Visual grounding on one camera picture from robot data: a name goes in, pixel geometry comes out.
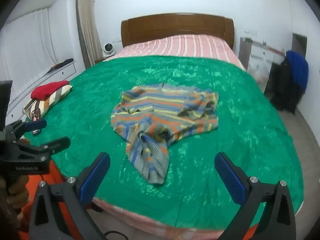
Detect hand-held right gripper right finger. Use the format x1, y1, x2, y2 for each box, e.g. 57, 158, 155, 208
214, 152, 297, 240

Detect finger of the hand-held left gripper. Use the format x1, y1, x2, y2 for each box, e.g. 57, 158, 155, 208
5, 119, 47, 140
15, 136, 71, 159

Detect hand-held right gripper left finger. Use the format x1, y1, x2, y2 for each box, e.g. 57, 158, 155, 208
29, 152, 111, 240

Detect striped knit sweater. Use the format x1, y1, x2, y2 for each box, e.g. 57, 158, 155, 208
111, 82, 220, 185

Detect person's left hand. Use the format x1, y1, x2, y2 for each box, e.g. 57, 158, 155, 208
0, 175, 30, 213

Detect person's orange pants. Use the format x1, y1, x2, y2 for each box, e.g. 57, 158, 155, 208
19, 159, 83, 240

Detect brown striped pillow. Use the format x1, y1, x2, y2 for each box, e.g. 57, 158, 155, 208
23, 84, 73, 119

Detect red folded garment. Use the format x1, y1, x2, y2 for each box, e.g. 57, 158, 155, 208
31, 80, 70, 100

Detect green floral blanket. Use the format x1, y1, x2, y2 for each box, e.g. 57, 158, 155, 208
24, 55, 304, 232

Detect white window bench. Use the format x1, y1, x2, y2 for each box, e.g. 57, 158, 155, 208
5, 60, 77, 120

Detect black and red long object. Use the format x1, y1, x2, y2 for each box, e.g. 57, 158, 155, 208
47, 58, 74, 74

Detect white sheer curtain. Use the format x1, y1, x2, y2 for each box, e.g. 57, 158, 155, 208
0, 7, 83, 98

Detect black puffer jacket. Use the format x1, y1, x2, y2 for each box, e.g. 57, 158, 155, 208
264, 60, 304, 114

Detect small white fan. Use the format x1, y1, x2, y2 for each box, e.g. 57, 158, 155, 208
102, 42, 117, 55

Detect beige curtain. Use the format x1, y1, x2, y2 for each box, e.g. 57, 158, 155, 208
76, 0, 102, 68

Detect white plastic bag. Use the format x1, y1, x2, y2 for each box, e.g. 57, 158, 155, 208
250, 60, 270, 81

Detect white desk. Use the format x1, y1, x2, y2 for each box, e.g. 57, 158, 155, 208
239, 36, 285, 80

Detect blue garment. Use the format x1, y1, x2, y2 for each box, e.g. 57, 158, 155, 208
285, 50, 309, 90

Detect pink striped bed sheet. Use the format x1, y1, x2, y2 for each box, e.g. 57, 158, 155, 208
91, 35, 304, 240

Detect white wardrobe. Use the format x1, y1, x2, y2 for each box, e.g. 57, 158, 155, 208
287, 0, 320, 120

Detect brown wooden headboard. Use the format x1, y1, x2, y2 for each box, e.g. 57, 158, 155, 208
121, 13, 235, 50

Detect black cable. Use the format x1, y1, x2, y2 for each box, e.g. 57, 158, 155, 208
102, 231, 128, 240

